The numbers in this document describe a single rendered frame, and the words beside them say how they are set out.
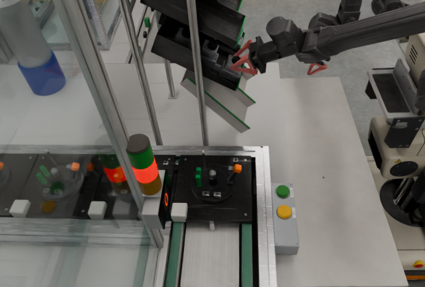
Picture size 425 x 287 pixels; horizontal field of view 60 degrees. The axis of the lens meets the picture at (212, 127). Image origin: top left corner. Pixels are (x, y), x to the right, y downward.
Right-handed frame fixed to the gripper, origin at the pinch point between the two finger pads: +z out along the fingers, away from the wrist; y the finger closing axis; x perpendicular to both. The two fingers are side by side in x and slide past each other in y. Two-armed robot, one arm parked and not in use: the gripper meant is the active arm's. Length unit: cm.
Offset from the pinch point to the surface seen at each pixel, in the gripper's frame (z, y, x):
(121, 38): 79, -62, 7
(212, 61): 6.0, 0.3, -3.2
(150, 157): 3.6, 46.5, -17.1
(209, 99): 12.3, 4.5, 7.4
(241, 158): 8.9, 15.2, 27.0
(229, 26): -3.2, -2.9, -10.6
